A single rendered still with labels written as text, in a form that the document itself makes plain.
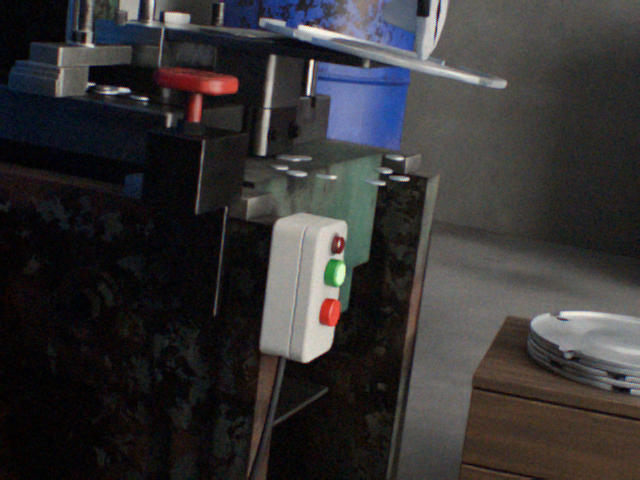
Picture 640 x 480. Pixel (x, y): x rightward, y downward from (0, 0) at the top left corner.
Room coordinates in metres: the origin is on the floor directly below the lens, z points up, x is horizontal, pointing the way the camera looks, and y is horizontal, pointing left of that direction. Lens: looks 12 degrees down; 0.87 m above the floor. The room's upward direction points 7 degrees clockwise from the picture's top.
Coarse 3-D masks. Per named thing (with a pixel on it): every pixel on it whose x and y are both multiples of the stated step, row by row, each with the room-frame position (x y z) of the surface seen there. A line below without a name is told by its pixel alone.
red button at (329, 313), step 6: (324, 300) 1.26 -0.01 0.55; (330, 300) 1.26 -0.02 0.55; (336, 300) 1.26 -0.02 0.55; (324, 306) 1.25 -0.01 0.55; (330, 306) 1.25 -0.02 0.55; (336, 306) 1.26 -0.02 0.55; (324, 312) 1.25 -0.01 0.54; (330, 312) 1.25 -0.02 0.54; (336, 312) 1.26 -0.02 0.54; (324, 318) 1.25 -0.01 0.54; (330, 318) 1.25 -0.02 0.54; (336, 318) 1.27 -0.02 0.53; (324, 324) 1.26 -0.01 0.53; (330, 324) 1.25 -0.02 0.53
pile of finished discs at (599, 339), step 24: (576, 312) 2.03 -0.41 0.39; (600, 312) 2.04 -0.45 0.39; (528, 336) 1.91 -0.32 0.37; (552, 336) 1.88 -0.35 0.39; (576, 336) 1.89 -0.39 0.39; (600, 336) 1.89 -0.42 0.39; (624, 336) 1.90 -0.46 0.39; (552, 360) 1.84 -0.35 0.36; (576, 360) 1.79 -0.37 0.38; (600, 360) 1.76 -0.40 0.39; (624, 360) 1.79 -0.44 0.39; (600, 384) 1.76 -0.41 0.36; (624, 384) 1.75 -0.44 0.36
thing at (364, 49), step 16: (288, 32) 1.43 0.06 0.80; (304, 32) 1.59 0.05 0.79; (320, 32) 1.65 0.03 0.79; (336, 48) 1.40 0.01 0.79; (352, 48) 1.39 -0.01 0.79; (368, 48) 1.48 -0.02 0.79; (384, 48) 1.56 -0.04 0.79; (400, 64) 1.39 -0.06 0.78; (416, 64) 1.39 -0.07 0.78; (432, 64) 1.51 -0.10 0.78; (464, 80) 1.42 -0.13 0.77; (480, 80) 1.51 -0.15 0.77; (496, 80) 1.57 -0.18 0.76
